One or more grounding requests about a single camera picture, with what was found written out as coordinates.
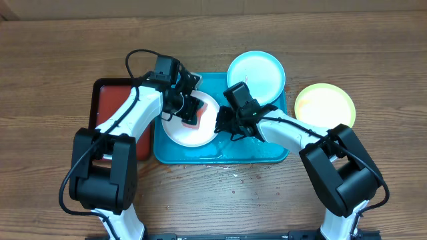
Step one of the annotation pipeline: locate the green and orange sponge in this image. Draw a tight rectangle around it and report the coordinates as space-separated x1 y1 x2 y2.
181 100 208 129

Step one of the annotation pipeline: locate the white plate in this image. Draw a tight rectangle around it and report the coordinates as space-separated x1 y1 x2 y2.
161 91 220 147

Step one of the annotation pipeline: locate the light blue plate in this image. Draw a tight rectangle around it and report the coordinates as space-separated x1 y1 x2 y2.
227 51 286 105

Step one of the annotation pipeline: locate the yellow-green plate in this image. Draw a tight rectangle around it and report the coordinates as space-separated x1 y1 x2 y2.
294 83 356 129

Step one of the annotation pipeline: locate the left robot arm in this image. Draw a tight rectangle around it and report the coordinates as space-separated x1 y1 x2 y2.
59 71 202 239

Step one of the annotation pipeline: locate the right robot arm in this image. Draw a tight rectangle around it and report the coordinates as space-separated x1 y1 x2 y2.
216 105 386 239

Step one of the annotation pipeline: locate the teal plastic tray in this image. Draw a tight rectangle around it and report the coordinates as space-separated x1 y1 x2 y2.
153 72 289 165

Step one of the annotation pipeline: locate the black red-lined tray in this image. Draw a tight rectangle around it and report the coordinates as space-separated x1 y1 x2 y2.
89 78 153 161

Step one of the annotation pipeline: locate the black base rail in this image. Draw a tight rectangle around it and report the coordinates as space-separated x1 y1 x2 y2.
85 229 382 240

